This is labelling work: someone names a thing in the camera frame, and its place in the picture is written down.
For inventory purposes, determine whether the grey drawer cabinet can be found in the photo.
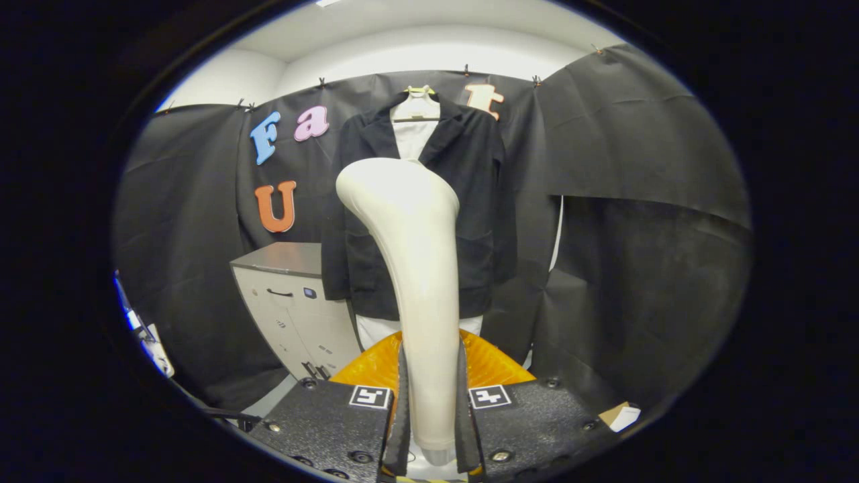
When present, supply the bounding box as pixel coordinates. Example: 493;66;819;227
230;241;363;382

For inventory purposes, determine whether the black suit jacket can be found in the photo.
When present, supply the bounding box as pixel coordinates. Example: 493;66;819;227
321;94;519;321

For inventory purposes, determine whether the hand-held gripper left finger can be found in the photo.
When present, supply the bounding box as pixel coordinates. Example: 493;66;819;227
248;329;411;483

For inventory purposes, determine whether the black backdrop cloth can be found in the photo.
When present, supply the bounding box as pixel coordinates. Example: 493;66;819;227
111;44;752;413

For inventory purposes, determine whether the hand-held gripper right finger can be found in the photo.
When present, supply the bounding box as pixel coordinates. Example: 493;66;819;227
458;329;621;480

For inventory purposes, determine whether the white clothes hanger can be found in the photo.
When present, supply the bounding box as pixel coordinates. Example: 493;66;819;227
391;85;442;123

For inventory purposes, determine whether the white garment steamer head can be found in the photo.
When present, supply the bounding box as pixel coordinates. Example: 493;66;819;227
336;158;462;467

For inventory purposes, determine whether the black cable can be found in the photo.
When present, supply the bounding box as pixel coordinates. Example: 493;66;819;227
201;405;262;425

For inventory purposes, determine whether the small white cardboard piece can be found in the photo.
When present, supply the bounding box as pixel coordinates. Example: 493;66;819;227
599;401;642;433

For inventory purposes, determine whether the white shirt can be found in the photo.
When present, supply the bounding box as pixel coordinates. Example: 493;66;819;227
354;93;484;353

